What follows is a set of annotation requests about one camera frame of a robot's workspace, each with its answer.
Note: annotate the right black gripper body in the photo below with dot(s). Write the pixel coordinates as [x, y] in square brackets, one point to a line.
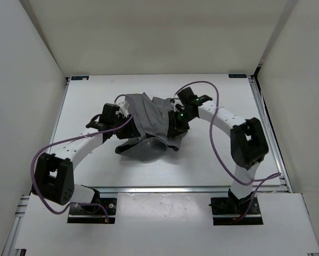
[180, 120]

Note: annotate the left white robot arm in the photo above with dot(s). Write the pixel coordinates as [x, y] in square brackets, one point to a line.
[53, 174]

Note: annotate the blue corner label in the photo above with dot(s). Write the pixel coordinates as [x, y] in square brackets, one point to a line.
[237, 76]
[79, 78]

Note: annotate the aluminium table frame rail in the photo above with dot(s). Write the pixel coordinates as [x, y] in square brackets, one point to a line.
[269, 131]

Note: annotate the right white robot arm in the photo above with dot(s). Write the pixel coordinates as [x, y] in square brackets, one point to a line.
[248, 144]

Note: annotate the left blue corner label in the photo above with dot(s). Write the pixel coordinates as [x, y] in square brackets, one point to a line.
[79, 78]

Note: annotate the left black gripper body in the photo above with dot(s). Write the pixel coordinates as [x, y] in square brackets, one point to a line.
[126, 131]

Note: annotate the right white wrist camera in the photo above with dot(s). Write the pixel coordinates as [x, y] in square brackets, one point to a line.
[177, 105]

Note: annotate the grey pleated skirt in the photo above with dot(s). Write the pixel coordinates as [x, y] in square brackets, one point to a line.
[152, 121]

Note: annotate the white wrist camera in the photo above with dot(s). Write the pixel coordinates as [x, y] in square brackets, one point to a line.
[177, 105]
[123, 108]

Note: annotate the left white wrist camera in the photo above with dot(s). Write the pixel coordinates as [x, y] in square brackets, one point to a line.
[123, 108]

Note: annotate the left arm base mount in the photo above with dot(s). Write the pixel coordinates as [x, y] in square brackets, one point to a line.
[94, 214]

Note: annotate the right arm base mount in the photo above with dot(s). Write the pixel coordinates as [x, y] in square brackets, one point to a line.
[227, 213]

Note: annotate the right blue corner label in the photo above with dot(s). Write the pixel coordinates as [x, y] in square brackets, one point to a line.
[237, 76]

